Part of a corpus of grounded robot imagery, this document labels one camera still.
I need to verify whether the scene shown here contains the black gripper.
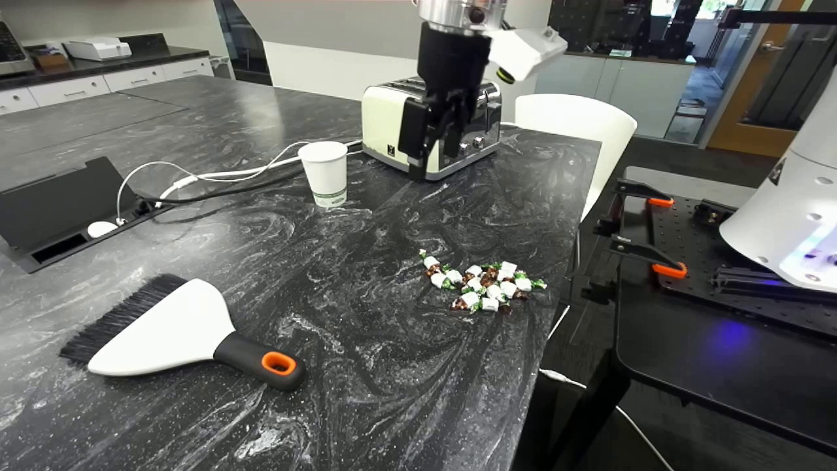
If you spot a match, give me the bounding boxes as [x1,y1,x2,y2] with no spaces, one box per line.
[394,23,493,178]

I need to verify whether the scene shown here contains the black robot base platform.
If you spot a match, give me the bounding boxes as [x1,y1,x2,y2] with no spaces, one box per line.
[611,193,837,455]

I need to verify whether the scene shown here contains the white paper cup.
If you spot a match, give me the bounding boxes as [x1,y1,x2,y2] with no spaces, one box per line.
[296,138,350,210]

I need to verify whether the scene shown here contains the cream and chrome toaster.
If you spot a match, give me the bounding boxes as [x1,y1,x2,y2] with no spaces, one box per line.
[357,72,504,183]

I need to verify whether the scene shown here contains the white plastic chair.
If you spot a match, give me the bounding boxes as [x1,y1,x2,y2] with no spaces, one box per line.
[510,93,640,223]

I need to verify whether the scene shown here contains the black countertop appliance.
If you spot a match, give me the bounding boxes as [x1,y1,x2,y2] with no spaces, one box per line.
[118,32,173,61]

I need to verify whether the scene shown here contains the wooden door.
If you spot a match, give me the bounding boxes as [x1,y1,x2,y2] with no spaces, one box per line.
[703,0,814,162]

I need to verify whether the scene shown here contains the white countertop appliance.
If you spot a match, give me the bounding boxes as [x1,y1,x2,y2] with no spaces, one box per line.
[61,35,134,64]

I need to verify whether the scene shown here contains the white plug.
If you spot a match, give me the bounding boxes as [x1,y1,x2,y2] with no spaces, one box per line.
[83,219,119,243]

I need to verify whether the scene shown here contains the white kitchen base cabinets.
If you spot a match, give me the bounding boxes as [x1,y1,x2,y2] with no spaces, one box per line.
[0,48,216,117]

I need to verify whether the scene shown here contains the brown countertop box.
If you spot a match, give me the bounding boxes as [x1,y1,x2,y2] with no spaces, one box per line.
[24,43,74,73]

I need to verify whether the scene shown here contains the dark countertop machine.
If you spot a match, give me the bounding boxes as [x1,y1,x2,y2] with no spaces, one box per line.
[0,21,36,79]

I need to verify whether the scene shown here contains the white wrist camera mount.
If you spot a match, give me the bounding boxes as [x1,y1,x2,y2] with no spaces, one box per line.
[483,23,569,87]

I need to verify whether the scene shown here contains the long white power cable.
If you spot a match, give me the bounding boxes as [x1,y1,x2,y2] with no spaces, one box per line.
[153,136,367,208]

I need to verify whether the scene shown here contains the black clamp orange handle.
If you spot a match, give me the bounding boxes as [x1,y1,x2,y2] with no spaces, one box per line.
[608,180,677,218]
[608,233,690,285]

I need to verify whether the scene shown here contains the thin white floor cable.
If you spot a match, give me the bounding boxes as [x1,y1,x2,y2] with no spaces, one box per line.
[535,363,677,471]

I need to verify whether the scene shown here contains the looped white cable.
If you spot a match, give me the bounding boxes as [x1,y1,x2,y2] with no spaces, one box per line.
[113,161,203,226]

